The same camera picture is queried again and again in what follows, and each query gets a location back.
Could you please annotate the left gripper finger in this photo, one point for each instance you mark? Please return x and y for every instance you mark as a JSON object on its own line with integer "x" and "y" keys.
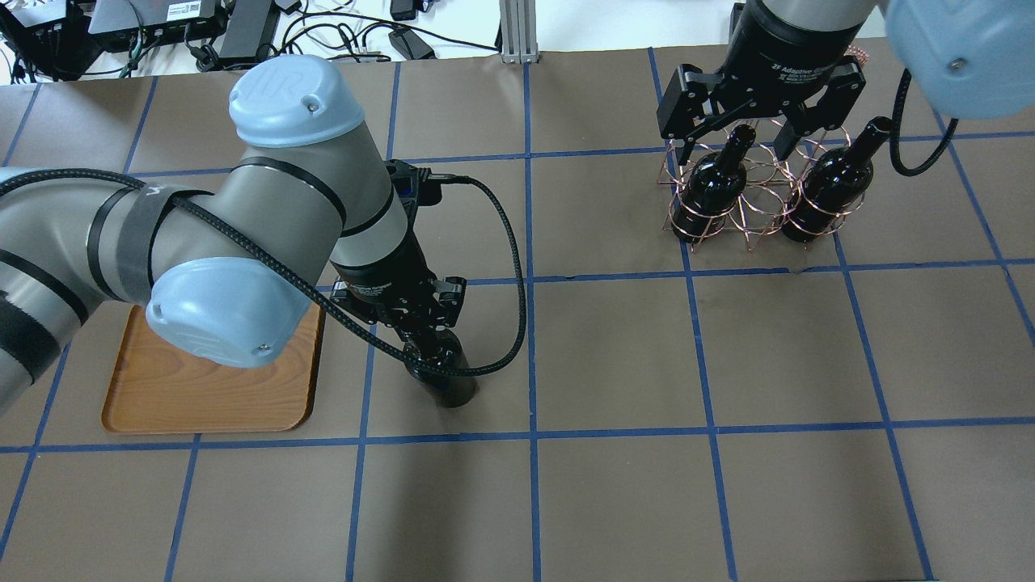
{"x": 369, "y": 312}
{"x": 441, "y": 301}

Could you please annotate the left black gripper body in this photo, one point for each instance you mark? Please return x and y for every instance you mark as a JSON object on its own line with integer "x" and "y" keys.
{"x": 386, "y": 280}

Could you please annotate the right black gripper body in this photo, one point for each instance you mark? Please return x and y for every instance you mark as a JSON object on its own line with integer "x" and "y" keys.
{"x": 788, "y": 44}

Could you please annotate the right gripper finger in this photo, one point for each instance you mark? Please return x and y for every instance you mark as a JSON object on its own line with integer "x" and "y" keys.
{"x": 841, "y": 92}
{"x": 696, "y": 103}

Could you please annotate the dark wine bottle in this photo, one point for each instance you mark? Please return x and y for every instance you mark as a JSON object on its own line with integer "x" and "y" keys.
{"x": 835, "y": 181}
{"x": 713, "y": 188}
{"x": 439, "y": 348}

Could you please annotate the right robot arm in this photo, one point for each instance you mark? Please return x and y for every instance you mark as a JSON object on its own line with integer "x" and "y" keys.
{"x": 972, "y": 59}

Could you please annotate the wooden tray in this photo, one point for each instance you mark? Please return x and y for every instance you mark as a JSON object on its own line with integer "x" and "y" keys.
{"x": 157, "y": 389}

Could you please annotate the black power adapter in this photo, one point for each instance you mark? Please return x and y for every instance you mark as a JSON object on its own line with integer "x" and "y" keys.
{"x": 410, "y": 45}

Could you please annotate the copper wire bottle basket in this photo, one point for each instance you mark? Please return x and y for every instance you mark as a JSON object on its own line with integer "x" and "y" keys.
{"x": 771, "y": 186}

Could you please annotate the aluminium frame post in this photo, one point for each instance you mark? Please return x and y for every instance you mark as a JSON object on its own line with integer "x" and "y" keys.
{"x": 518, "y": 33}

